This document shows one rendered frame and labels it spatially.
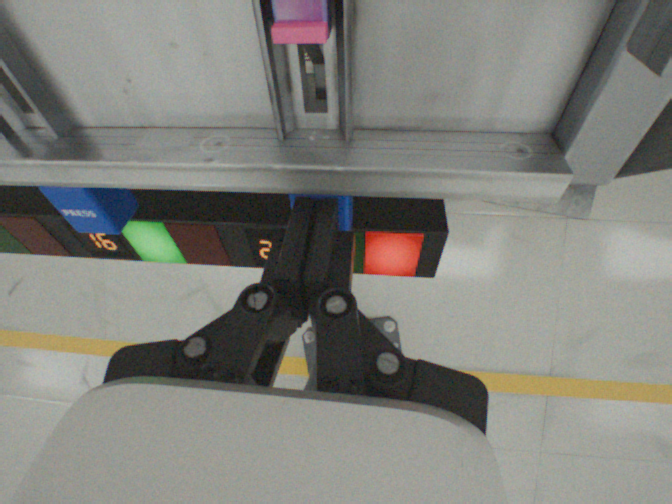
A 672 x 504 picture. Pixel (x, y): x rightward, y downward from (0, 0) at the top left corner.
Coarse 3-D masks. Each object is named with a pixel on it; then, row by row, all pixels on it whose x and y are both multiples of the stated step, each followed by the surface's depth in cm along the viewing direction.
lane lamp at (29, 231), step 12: (0, 216) 19; (12, 216) 19; (12, 228) 20; (24, 228) 20; (36, 228) 20; (24, 240) 21; (36, 240) 20; (48, 240) 20; (36, 252) 22; (48, 252) 21; (60, 252) 21
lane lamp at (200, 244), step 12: (168, 228) 18; (180, 228) 18; (192, 228) 18; (204, 228) 18; (180, 240) 19; (192, 240) 19; (204, 240) 19; (216, 240) 19; (192, 252) 20; (204, 252) 20; (216, 252) 20; (204, 264) 21; (216, 264) 20; (228, 264) 20
